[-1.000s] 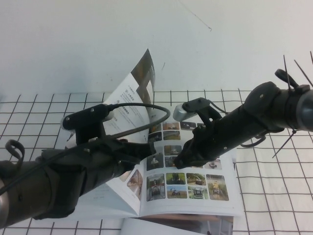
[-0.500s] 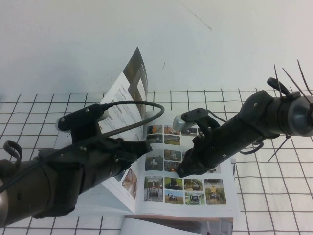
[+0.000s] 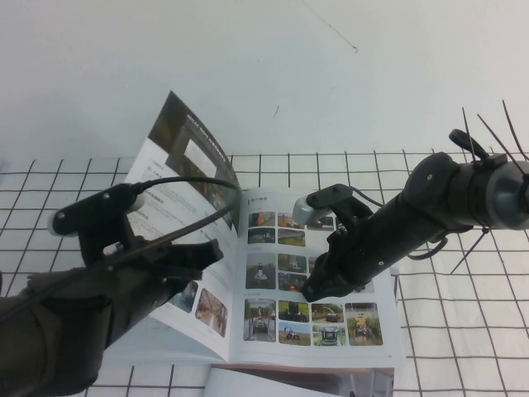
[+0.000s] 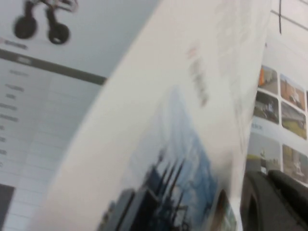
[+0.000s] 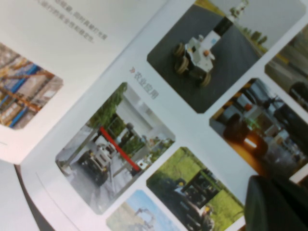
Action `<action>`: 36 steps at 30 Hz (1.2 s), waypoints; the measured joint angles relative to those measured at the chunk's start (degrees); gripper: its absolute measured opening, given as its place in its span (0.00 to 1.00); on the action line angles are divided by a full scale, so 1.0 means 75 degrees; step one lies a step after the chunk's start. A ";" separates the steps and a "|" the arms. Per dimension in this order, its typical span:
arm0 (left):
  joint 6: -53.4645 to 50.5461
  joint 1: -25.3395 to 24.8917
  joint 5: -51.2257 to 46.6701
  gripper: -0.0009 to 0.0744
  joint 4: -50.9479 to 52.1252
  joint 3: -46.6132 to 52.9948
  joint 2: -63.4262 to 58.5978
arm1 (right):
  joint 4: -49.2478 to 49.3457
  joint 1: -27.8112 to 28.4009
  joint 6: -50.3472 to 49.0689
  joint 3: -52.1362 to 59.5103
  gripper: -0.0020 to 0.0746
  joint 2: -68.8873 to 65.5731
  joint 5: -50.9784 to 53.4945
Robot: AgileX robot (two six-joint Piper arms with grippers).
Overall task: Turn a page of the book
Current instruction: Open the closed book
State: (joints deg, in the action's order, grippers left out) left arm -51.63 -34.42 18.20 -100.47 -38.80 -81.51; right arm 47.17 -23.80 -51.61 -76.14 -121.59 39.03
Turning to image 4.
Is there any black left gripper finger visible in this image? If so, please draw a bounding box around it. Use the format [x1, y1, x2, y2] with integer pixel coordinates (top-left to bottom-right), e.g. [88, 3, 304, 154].
[240, 169, 308, 231]

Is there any robot catalogue book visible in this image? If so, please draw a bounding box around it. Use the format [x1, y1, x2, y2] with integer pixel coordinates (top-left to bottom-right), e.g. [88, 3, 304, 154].
[0, 0, 308, 231]

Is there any white black-grid tablecloth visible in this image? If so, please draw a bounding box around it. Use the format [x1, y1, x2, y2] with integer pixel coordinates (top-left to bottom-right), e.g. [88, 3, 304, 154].
[262, 0, 308, 79]

